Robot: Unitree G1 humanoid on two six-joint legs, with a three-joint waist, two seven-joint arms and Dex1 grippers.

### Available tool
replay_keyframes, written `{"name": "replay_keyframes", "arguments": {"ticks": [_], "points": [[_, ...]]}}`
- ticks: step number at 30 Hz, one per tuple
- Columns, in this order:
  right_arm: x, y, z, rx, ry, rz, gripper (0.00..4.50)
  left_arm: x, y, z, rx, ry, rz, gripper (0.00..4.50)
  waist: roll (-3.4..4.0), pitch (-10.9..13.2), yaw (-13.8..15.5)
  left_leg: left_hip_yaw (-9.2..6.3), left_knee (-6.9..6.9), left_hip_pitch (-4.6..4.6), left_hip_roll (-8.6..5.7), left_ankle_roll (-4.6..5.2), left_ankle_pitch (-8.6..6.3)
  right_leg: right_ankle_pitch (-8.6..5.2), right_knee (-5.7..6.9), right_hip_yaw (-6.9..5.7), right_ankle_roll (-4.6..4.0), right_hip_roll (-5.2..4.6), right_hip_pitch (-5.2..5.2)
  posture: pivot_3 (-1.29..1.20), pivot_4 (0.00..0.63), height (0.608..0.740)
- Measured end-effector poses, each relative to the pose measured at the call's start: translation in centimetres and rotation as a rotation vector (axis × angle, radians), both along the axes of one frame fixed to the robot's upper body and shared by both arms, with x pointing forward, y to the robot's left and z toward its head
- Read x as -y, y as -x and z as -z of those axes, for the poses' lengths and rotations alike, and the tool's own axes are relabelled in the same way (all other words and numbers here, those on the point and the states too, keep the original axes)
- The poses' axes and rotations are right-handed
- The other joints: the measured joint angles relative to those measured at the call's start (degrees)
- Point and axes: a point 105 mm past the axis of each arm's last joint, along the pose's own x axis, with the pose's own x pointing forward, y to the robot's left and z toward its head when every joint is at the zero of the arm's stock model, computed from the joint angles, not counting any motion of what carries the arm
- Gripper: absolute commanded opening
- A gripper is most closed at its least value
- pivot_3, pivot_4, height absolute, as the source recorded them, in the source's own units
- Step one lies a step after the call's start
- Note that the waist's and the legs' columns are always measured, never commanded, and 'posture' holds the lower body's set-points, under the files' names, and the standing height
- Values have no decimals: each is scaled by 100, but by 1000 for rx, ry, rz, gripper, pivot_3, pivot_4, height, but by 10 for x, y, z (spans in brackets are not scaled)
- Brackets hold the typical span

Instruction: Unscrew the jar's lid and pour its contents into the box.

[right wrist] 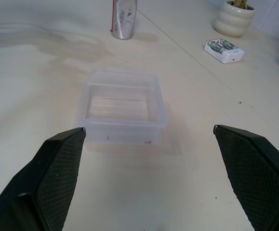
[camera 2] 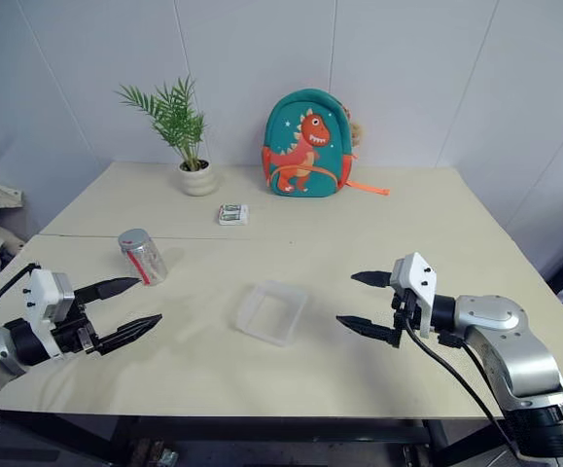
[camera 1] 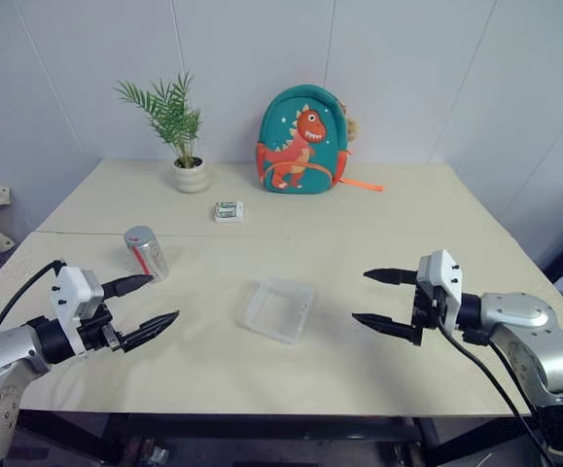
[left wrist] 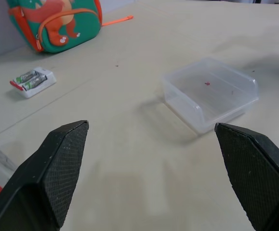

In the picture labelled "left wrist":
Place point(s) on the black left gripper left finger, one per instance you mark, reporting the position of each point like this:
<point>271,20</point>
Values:
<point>45,175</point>

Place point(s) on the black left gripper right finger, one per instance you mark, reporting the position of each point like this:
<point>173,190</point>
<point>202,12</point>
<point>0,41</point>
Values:
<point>255,173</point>

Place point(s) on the clear plastic box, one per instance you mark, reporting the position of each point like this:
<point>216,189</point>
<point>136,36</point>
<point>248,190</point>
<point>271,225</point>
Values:
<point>209,93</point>

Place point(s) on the white battery charger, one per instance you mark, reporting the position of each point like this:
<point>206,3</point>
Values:
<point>34,83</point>

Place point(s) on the green AA battery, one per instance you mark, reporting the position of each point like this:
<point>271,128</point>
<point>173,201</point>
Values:
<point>26,76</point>
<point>35,82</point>

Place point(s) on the small red crumb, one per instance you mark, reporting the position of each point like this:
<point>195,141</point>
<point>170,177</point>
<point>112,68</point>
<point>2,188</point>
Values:
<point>207,83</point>

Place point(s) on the green dinosaur backpack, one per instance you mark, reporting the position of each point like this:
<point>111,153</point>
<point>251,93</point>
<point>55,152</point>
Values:
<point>55,24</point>

